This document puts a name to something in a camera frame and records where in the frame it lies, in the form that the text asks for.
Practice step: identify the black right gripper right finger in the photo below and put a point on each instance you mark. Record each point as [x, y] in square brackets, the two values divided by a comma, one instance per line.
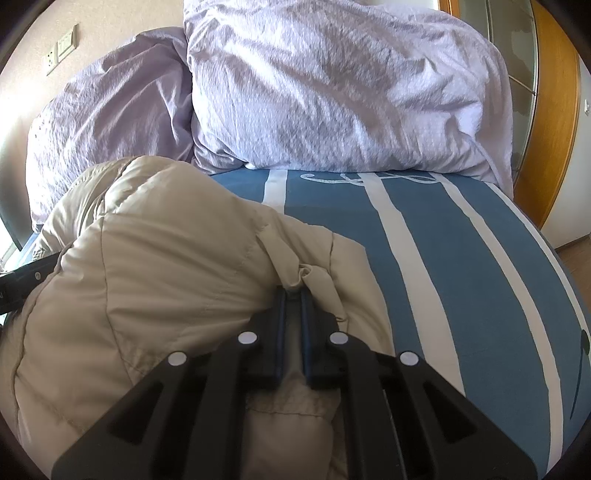
[402, 419]

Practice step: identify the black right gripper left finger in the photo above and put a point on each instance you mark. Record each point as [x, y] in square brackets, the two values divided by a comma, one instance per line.
[186, 401]

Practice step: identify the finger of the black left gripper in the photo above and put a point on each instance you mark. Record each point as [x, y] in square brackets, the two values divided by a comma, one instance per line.
[16, 286]

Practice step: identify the cream puffer jacket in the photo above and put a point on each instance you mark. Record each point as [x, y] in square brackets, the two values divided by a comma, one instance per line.
[156, 257]

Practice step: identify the blue white striped bed sheet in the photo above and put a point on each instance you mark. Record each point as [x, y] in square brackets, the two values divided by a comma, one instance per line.
[470, 284]

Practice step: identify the large lilac pillow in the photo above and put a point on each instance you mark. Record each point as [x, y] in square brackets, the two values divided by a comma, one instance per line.
[133, 101]

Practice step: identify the small lilac pillow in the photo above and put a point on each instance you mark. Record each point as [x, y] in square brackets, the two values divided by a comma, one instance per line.
[345, 86]

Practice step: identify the wooden framed cabinet door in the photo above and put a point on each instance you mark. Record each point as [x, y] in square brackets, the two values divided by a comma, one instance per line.
[545, 80]

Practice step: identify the white wall switch plate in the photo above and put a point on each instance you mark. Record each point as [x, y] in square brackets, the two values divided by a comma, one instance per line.
[61, 49]

